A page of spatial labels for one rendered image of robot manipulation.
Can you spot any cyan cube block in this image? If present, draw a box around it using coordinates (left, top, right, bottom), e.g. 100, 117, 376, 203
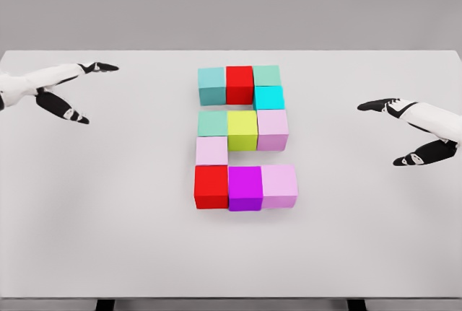
253, 85, 287, 112

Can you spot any pink cube block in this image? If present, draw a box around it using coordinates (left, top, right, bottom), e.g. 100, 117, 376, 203
195, 136, 230, 167
256, 108, 290, 152
260, 163, 300, 210

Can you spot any mint green cube block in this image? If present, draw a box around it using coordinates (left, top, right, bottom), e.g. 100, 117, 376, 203
252, 64, 282, 89
197, 110, 230, 139

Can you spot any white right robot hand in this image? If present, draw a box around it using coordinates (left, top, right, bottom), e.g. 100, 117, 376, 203
357, 97, 462, 167

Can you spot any red cube block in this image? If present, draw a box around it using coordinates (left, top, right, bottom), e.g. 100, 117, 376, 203
193, 165, 230, 211
225, 65, 255, 105

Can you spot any yellow green cube block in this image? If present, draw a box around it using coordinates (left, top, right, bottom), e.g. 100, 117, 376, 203
226, 110, 259, 152

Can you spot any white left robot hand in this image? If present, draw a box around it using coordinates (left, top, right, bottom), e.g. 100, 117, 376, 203
23, 61, 120, 126

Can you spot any magenta cube block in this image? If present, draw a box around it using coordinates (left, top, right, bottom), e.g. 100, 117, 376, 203
227, 165, 263, 213

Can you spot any teal blue cube block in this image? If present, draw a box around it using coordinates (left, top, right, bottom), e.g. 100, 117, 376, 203
197, 66, 228, 107

